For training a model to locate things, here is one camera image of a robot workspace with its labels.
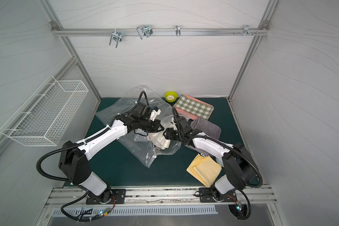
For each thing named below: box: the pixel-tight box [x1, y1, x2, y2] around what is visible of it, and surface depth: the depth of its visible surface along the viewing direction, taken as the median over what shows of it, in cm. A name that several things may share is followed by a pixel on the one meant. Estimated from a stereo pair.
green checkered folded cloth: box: [173, 94, 215, 120], surface depth 117 cm
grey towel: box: [190, 117, 222, 141], surface depth 99 cm
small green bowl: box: [164, 90, 178, 103], surface depth 121 cm
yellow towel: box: [185, 153, 223, 188], surface depth 84 cm
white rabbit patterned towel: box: [134, 131, 171, 150], surface depth 90 cm
